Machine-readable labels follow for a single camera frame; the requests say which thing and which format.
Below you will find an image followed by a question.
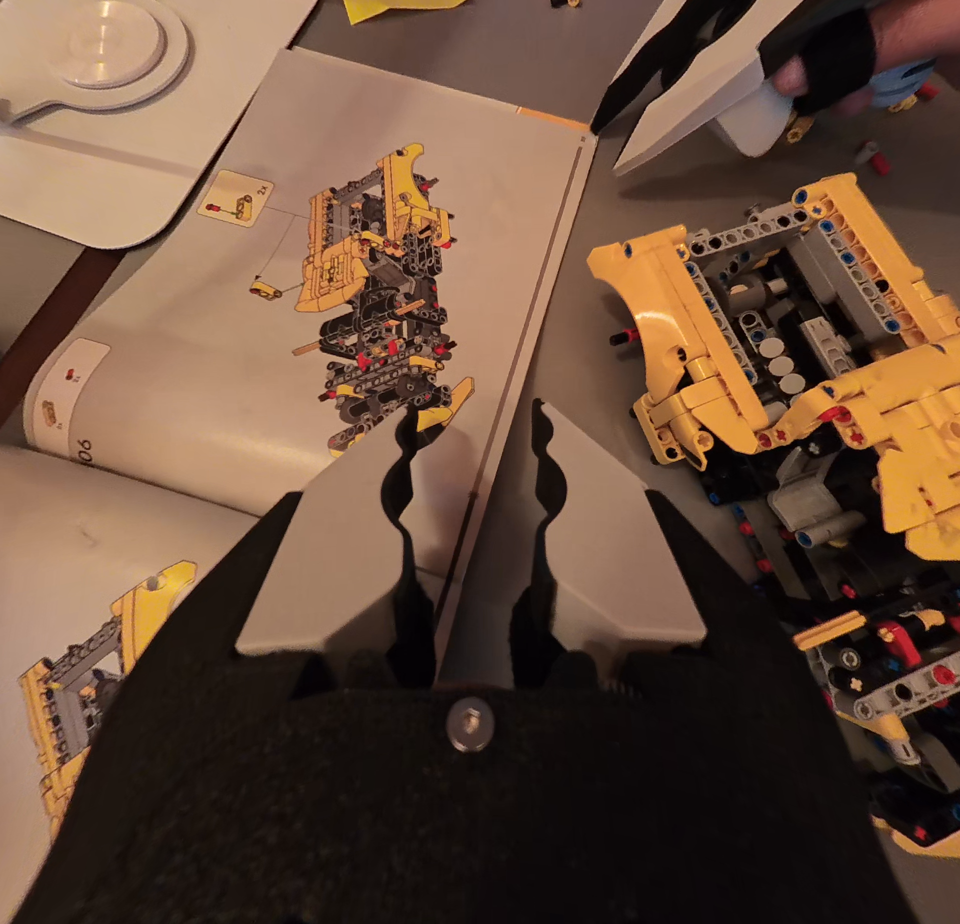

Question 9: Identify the grey desk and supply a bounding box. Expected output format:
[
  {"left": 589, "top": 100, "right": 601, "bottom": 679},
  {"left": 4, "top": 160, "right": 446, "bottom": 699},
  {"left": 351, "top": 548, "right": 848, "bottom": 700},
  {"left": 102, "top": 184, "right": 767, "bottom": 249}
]
[{"left": 0, "top": 0, "right": 960, "bottom": 715}]

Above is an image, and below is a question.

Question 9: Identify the person's right hand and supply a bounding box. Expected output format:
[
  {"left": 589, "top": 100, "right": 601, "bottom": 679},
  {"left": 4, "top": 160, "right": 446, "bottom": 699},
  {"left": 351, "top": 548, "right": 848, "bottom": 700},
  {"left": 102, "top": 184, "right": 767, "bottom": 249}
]
[{"left": 870, "top": 0, "right": 960, "bottom": 73}]

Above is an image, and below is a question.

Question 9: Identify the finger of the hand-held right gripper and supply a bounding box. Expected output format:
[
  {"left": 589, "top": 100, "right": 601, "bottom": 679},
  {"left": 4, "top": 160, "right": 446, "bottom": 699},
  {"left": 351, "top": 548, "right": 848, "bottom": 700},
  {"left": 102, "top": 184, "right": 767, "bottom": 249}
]
[
  {"left": 591, "top": 0, "right": 753, "bottom": 135},
  {"left": 611, "top": 0, "right": 846, "bottom": 178}
]

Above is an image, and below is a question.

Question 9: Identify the instruction booklet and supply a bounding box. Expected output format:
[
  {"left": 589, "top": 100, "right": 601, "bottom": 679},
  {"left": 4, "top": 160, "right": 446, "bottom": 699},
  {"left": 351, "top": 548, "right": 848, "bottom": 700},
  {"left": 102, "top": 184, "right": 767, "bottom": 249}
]
[{"left": 0, "top": 46, "right": 599, "bottom": 850}]

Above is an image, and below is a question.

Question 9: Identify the white sign stand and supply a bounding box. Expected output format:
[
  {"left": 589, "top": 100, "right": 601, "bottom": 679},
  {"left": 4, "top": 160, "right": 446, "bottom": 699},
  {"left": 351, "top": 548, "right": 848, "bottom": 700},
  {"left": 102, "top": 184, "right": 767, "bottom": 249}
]
[{"left": 0, "top": 0, "right": 322, "bottom": 251}]

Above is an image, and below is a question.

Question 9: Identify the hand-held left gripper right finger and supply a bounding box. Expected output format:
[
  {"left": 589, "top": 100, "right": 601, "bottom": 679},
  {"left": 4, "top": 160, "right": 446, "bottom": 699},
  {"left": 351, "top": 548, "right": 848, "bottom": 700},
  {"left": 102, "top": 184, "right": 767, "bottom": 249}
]
[{"left": 510, "top": 399, "right": 708, "bottom": 688}]

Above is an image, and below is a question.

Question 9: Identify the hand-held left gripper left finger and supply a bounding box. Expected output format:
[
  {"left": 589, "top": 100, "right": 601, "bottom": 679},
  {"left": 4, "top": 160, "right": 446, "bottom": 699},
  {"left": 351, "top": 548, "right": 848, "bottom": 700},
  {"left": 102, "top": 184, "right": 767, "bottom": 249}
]
[{"left": 234, "top": 405, "right": 440, "bottom": 688}]

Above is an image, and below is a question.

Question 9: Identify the yellow toy brick car model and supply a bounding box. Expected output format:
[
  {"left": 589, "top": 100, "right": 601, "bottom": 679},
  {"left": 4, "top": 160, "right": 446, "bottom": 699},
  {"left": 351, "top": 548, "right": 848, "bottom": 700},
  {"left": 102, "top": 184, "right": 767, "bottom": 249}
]
[{"left": 587, "top": 172, "right": 960, "bottom": 859}]

